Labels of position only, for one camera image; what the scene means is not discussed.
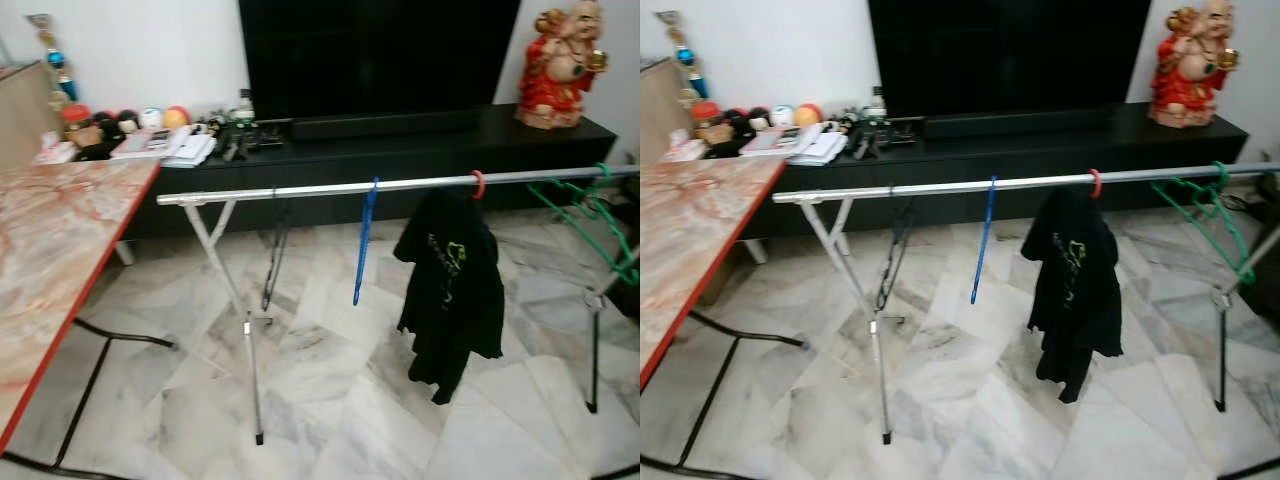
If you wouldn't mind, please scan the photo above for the black printed T-shirt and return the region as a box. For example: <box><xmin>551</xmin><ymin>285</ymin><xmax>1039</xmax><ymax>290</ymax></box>
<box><xmin>1027</xmin><ymin>186</ymin><xmax>1124</xmax><ymax>404</ymax></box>
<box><xmin>393</xmin><ymin>188</ymin><xmax>506</xmax><ymax>406</ymax></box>

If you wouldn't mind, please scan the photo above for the gold and blue trophy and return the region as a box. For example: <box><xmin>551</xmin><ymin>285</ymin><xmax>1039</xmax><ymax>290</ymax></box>
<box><xmin>657</xmin><ymin>10</ymin><xmax>709</xmax><ymax>101</ymax></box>
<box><xmin>27</xmin><ymin>13</ymin><xmax>79</xmax><ymax>103</ymax></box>

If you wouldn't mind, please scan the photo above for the red laughing Buddha statue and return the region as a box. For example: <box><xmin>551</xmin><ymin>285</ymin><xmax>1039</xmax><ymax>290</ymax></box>
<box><xmin>515</xmin><ymin>0</ymin><xmax>611</xmax><ymax>131</ymax></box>
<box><xmin>1147</xmin><ymin>0</ymin><xmax>1243</xmax><ymax>129</ymax></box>

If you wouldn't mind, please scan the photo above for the silver metal clothes rack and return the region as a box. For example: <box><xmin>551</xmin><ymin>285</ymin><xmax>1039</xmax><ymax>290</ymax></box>
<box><xmin>157</xmin><ymin>165</ymin><xmax>641</xmax><ymax>446</ymax></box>
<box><xmin>772</xmin><ymin>162</ymin><xmax>1280</xmax><ymax>446</ymax></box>

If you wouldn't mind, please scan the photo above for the black flat television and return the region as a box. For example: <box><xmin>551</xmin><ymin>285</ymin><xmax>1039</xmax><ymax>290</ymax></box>
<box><xmin>867</xmin><ymin>0</ymin><xmax>1153</xmax><ymax>119</ymax></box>
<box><xmin>237</xmin><ymin>0</ymin><xmax>523</xmax><ymax>123</ymax></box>

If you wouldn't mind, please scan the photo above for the blue plastic clothes hanger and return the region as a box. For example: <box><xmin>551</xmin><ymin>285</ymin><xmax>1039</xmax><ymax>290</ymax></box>
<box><xmin>352</xmin><ymin>178</ymin><xmax>381</xmax><ymax>307</ymax></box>
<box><xmin>970</xmin><ymin>176</ymin><xmax>999</xmax><ymax>305</ymax></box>

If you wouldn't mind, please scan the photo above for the pink tissue pack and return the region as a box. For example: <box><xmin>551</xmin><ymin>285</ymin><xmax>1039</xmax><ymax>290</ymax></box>
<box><xmin>665</xmin><ymin>128</ymin><xmax>708</xmax><ymax>163</ymax></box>
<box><xmin>35</xmin><ymin>130</ymin><xmax>79</xmax><ymax>166</ymax></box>

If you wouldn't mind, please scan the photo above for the green plastic clothes hanger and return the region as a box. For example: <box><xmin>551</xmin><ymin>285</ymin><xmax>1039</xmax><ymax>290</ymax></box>
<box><xmin>527</xmin><ymin>162</ymin><xmax>641</xmax><ymax>288</ymax></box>
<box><xmin>1150</xmin><ymin>161</ymin><xmax>1258</xmax><ymax>286</ymax></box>

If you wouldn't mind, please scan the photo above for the stack of papers and booklets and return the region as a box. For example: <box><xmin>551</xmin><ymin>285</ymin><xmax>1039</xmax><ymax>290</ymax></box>
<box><xmin>738</xmin><ymin>125</ymin><xmax>849</xmax><ymax>167</ymax></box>
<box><xmin>110</xmin><ymin>128</ymin><xmax>218</xmax><ymax>169</ymax></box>

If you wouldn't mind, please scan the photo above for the black soundbar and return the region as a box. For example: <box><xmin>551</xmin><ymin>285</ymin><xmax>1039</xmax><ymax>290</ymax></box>
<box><xmin>290</xmin><ymin>108</ymin><xmax>479</xmax><ymax>141</ymax></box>

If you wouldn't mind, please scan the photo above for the red-lidded jar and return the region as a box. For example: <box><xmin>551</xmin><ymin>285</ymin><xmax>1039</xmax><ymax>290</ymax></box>
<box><xmin>690</xmin><ymin>100</ymin><xmax>731</xmax><ymax>146</ymax></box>
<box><xmin>60</xmin><ymin>103</ymin><xmax>101</xmax><ymax>149</ymax></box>

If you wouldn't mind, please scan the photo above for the black low TV console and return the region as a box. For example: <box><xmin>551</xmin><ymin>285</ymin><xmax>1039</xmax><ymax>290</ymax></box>
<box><xmin>120</xmin><ymin>103</ymin><xmax>618</xmax><ymax>241</ymax></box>
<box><xmin>745</xmin><ymin>100</ymin><xmax>1249</xmax><ymax>239</ymax></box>

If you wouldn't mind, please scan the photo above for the light wooden cabinet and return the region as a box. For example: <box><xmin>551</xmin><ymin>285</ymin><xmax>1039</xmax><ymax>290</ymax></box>
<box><xmin>0</xmin><ymin>62</ymin><xmax>63</xmax><ymax>171</ymax></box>
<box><xmin>640</xmin><ymin>58</ymin><xmax>741</xmax><ymax>306</ymax></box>

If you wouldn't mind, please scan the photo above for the black clothes hanger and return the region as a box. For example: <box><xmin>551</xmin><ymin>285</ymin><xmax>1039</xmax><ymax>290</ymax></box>
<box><xmin>260</xmin><ymin>190</ymin><xmax>293</xmax><ymax>313</ymax></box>
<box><xmin>875</xmin><ymin>188</ymin><xmax>916</xmax><ymax>313</ymax></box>

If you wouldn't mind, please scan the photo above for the marble-pattern folding table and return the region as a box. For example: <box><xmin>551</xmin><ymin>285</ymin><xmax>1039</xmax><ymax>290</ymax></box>
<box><xmin>640</xmin><ymin>157</ymin><xmax>807</xmax><ymax>480</ymax></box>
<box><xmin>0</xmin><ymin>158</ymin><xmax>181</xmax><ymax>480</ymax></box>

